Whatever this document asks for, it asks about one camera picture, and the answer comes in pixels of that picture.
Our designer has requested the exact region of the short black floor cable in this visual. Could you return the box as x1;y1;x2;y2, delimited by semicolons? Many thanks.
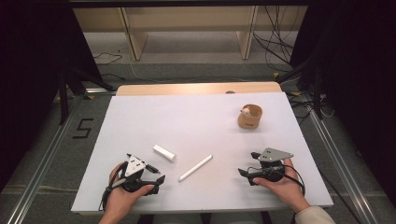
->
101;73;125;81

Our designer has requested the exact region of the beige wooden shelf unit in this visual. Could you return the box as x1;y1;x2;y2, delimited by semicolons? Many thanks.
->
73;6;309;62

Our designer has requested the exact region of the person's right hand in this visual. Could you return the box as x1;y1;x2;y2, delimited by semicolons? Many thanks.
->
251;158;311;215

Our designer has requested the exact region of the metal floor rail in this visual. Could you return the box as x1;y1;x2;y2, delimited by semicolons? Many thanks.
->
306;110;381;224
6;92;87;224

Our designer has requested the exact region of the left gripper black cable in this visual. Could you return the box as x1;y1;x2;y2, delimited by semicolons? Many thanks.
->
98;169;127;213

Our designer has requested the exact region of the bundle of black cables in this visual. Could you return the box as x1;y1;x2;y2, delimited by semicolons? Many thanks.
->
251;5;302;73

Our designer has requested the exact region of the black metal stand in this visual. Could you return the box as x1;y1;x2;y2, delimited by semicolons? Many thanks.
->
275;57;325;120
58;64;117;125

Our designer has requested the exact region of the black pen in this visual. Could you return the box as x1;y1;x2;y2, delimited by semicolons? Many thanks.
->
126;152;161;174

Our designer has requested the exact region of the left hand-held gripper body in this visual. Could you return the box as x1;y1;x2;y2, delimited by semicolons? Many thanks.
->
120;154;157;193

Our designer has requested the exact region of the black overhead bar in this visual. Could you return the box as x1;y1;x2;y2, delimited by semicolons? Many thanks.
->
68;0;312;7

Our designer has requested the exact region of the white stick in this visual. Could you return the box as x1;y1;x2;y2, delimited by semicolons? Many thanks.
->
177;154;214;183

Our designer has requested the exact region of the black curtain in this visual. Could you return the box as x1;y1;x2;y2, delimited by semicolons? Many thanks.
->
0;0;102;190
289;0;396;197

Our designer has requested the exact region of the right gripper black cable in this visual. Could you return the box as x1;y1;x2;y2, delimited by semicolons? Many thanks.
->
248;164;306;197

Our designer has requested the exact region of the white tube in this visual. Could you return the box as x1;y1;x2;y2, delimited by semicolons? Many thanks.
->
152;144;177;163

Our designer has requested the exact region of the person's left hand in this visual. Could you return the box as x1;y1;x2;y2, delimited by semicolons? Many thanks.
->
99;161;155;219

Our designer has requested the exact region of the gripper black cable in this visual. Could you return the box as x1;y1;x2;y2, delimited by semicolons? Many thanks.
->
98;169;127;213
248;164;306;197

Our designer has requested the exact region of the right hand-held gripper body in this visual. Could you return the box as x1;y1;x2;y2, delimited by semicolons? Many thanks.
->
247;147;294;185

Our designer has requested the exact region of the wooden table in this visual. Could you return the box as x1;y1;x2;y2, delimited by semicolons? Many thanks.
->
115;81;283;97

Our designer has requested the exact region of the thin black floor cable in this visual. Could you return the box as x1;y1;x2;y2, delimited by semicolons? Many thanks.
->
92;51;123;65

